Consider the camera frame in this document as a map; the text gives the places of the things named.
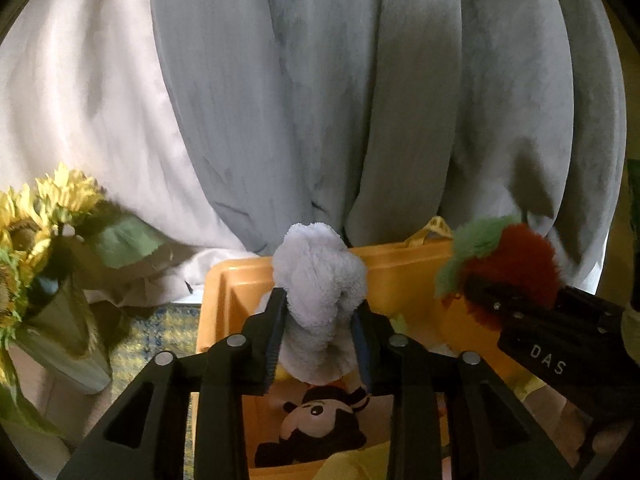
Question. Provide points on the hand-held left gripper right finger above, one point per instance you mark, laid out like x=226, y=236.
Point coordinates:
x=359, y=342

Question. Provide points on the green vase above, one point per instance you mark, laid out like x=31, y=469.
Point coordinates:
x=65, y=355

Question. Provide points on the grey curtain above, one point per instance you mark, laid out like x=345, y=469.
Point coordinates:
x=375, y=110

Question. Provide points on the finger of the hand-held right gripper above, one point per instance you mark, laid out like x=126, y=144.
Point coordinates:
x=505, y=305

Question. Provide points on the red plush with green leaves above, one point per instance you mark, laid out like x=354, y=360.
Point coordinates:
x=515, y=255

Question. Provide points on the black mouse plush toy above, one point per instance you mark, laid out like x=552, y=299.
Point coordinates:
x=315, y=420

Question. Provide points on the beige curtain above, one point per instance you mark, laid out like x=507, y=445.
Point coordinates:
x=85, y=110

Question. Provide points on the yellow-green plaid cloth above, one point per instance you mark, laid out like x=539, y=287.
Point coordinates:
x=160, y=332

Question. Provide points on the artificial sunflower bouquet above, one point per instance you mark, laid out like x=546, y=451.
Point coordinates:
x=45, y=220

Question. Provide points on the person's right hand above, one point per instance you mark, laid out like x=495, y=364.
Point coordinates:
x=602, y=435

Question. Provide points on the fluffy white plush toy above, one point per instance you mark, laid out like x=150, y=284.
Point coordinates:
x=320, y=280

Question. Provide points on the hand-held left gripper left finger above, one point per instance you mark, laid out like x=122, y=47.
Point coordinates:
x=274, y=332

